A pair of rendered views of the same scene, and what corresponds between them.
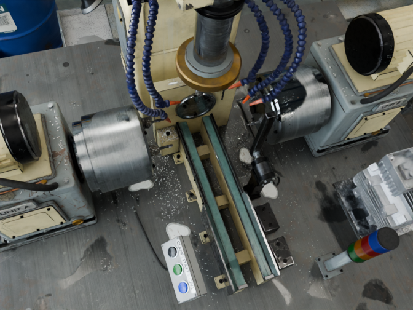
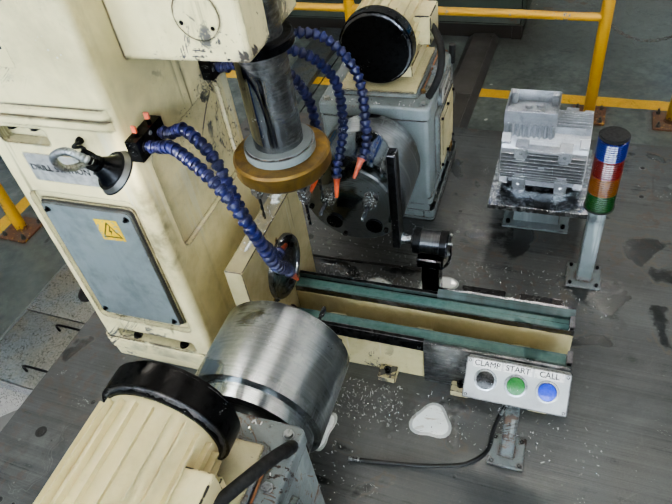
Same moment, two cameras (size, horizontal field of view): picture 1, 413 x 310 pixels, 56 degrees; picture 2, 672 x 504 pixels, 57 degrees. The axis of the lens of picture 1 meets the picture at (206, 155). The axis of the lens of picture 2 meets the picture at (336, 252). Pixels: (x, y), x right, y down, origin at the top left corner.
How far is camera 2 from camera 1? 0.60 m
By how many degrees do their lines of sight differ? 29
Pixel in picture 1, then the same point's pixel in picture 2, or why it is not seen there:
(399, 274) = (630, 220)
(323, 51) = not seen: hidden behind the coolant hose
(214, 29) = (283, 77)
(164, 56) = (202, 236)
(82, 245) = not seen: outside the picture
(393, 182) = (539, 125)
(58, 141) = not seen: hidden behind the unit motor
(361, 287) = (628, 261)
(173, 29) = (191, 183)
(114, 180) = (323, 398)
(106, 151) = (282, 365)
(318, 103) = (397, 134)
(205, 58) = (288, 134)
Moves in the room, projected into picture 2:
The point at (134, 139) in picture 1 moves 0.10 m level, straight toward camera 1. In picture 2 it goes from (294, 321) to (347, 336)
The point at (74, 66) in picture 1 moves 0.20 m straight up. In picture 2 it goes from (57, 421) to (15, 370)
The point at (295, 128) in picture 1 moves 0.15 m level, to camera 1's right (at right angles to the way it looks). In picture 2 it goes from (406, 176) to (448, 146)
